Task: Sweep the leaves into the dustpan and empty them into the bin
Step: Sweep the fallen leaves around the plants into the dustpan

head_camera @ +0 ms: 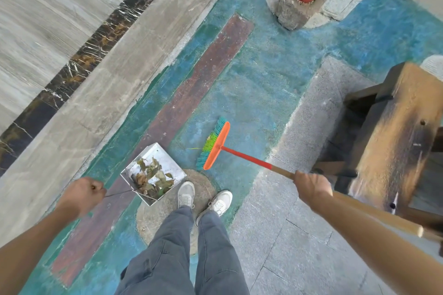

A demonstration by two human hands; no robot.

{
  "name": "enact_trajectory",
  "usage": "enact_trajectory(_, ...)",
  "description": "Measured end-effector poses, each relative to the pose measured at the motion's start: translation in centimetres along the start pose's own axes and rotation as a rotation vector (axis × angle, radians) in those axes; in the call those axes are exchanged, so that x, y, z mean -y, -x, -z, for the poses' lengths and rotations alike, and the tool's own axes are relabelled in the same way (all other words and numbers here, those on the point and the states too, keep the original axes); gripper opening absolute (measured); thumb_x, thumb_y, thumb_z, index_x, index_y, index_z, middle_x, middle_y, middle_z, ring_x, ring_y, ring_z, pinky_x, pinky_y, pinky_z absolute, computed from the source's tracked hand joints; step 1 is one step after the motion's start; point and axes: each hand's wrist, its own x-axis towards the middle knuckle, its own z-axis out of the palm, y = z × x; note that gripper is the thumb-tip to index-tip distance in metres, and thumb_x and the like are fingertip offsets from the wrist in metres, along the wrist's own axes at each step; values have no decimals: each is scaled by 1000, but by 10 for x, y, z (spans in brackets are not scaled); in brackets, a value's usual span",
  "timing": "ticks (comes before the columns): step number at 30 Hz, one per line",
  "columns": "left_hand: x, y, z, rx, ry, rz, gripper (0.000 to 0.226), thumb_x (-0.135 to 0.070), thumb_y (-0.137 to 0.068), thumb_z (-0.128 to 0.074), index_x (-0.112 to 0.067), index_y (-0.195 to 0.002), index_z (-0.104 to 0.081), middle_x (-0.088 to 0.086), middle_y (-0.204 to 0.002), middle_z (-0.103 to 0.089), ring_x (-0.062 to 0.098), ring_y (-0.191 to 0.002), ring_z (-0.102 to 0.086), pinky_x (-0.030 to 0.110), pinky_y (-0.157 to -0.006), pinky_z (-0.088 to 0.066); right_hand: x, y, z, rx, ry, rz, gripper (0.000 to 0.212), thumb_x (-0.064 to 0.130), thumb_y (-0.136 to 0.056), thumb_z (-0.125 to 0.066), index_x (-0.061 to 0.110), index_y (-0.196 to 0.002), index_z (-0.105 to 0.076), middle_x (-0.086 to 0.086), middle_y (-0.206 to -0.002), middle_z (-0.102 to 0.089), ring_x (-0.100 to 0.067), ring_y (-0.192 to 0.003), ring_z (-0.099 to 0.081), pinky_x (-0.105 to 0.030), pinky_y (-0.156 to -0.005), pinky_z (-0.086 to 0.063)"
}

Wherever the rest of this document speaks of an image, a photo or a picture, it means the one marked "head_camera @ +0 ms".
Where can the person's left forearm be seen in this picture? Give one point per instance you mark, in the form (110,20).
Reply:
(31,253)

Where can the person's right forearm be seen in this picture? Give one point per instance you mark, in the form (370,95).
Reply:
(380,246)

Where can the square metal dustpan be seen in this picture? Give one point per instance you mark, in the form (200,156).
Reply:
(166,161)

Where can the person's left white shoe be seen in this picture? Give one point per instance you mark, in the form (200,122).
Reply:
(186,194)

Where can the person's right white shoe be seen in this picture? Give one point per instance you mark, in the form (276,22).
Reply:
(219,203)

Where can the brown stone block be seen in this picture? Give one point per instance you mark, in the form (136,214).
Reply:
(292,14)

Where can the person's right hand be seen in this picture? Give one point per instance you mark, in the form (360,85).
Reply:
(311,189)

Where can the pile of dry leaves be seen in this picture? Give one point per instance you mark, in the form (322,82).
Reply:
(150,180)

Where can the person's white shoe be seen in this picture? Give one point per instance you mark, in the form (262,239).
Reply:
(186,194)
(219,203)

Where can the person's left leg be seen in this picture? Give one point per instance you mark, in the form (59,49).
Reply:
(162,256)

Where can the dark burnt wooden stool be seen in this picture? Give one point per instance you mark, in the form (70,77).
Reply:
(398,139)

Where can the person's leg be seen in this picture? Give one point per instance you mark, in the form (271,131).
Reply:
(218,256)
(162,256)

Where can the person's right leg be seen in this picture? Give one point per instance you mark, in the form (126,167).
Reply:
(218,256)

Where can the person's left hand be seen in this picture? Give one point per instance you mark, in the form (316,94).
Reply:
(81,196)

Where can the round carved stone disc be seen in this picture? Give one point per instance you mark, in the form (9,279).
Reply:
(434,66)

